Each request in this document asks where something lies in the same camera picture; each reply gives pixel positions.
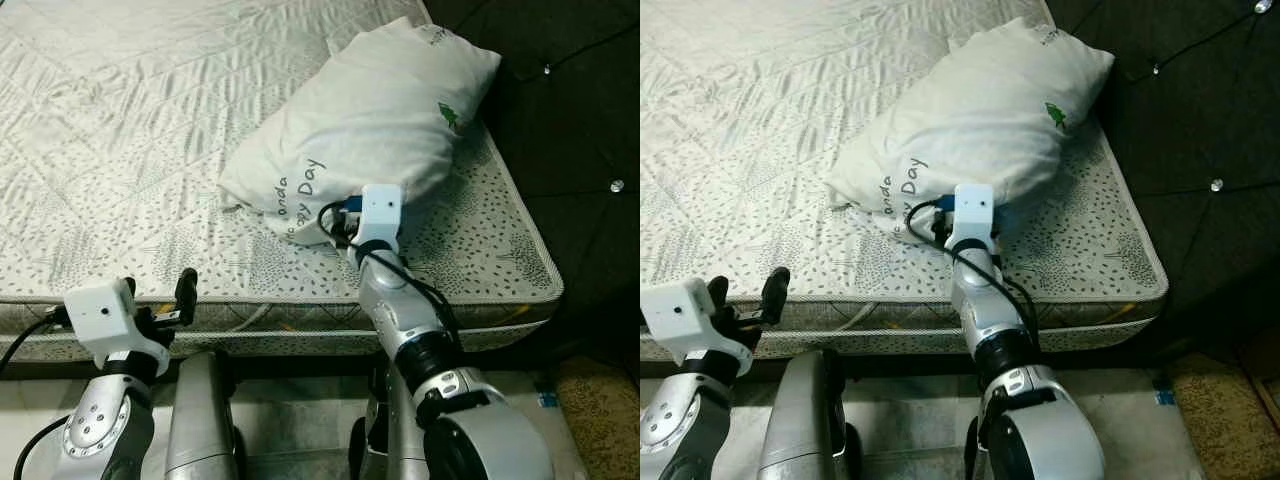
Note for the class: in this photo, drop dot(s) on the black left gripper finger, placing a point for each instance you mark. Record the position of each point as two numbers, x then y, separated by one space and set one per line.
186 295
129 290
717 295
775 295

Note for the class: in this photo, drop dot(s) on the white pillow with print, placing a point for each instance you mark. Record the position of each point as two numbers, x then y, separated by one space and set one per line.
980 110
370 110

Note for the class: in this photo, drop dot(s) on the silver left robot leg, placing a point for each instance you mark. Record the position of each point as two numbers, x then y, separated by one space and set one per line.
200 420
805 420

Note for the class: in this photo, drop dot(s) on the silver robot leg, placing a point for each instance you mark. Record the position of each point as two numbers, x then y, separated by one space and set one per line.
395 430
200 420
805 420

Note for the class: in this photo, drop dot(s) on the white quilted mattress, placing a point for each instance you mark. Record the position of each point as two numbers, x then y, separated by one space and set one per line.
150 150
740 150

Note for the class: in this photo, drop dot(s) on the silver right robot leg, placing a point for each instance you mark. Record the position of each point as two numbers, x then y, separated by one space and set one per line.
395 430

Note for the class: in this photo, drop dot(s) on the black tufted headboard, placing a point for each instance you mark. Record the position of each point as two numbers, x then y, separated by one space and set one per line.
570 100
1200 100

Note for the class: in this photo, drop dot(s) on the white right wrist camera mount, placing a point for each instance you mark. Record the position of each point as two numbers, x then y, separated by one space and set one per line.
378 215
975 212

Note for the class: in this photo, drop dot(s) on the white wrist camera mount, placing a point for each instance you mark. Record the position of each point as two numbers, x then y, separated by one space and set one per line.
378 215
685 315
105 315
975 212

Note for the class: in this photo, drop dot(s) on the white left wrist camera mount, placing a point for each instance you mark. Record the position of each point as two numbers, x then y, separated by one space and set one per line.
685 315
105 315

